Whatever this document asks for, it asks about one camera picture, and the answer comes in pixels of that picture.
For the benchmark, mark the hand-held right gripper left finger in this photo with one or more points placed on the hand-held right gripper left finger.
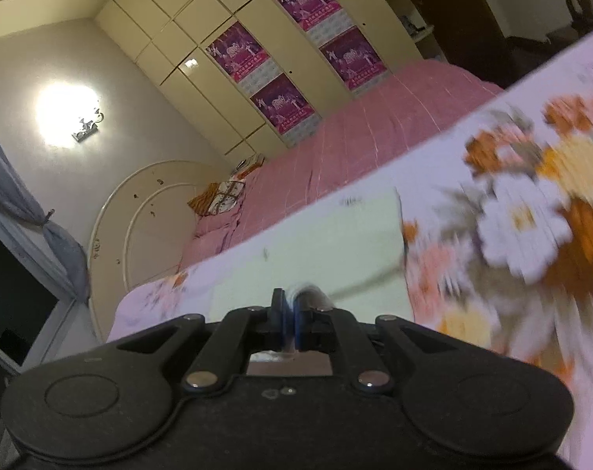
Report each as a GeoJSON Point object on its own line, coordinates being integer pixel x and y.
{"type": "Point", "coordinates": [285, 319]}

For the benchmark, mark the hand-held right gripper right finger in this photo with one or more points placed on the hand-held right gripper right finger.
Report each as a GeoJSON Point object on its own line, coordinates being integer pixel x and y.
{"type": "Point", "coordinates": [299, 320]}

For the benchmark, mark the light green knit sweater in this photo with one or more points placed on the light green knit sweater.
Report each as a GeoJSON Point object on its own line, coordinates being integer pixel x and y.
{"type": "Point", "coordinates": [325, 245]}

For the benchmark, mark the flat book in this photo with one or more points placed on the flat book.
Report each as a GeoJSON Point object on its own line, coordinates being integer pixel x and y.
{"type": "Point", "coordinates": [250, 161]}

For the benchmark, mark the pink checked bed cover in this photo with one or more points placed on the pink checked bed cover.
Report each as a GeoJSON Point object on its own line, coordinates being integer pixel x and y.
{"type": "Point", "coordinates": [355, 147]}

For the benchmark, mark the cream arched headboard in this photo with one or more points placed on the cream arched headboard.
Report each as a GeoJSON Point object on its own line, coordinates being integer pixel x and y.
{"type": "Point", "coordinates": [129, 215]}

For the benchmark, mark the floral lilac bedsheet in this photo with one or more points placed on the floral lilac bedsheet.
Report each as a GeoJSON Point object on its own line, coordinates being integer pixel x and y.
{"type": "Point", "coordinates": [497, 235]}

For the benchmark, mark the grey tied curtain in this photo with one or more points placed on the grey tied curtain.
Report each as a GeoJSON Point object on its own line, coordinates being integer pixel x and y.
{"type": "Point", "coordinates": [56, 240]}

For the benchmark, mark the cream wardrobe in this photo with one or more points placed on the cream wardrobe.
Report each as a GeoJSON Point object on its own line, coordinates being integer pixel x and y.
{"type": "Point", "coordinates": [203, 58]}

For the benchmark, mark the dark glass window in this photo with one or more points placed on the dark glass window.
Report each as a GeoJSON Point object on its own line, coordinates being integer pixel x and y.
{"type": "Point", "coordinates": [12, 303]}

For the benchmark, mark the cream open corner shelves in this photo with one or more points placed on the cream open corner shelves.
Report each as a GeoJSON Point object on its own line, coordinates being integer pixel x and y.
{"type": "Point", "coordinates": [404, 5]}

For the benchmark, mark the dark wooden door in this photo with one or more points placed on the dark wooden door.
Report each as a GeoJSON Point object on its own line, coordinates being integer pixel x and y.
{"type": "Point", "coordinates": [453, 19]}

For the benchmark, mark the magenta wall poster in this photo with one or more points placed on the magenta wall poster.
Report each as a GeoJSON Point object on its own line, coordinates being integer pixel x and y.
{"type": "Point", "coordinates": [242, 51]}
{"type": "Point", "coordinates": [308, 0]}
{"type": "Point", "coordinates": [354, 58]}
{"type": "Point", "coordinates": [285, 104]}

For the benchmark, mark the ornate wall lamp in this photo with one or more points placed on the ornate wall lamp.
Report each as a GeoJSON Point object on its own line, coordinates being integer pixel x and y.
{"type": "Point", "coordinates": [88, 125]}

